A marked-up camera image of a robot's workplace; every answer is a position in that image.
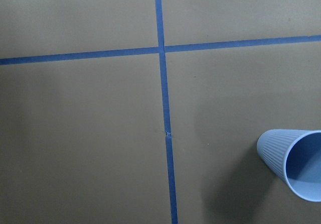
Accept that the blue ribbed plastic cup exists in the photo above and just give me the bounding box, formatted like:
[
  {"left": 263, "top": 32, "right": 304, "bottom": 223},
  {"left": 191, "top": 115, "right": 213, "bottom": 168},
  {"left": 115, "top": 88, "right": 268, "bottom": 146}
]
[{"left": 257, "top": 129, "right": 320, "bottom": 202}]

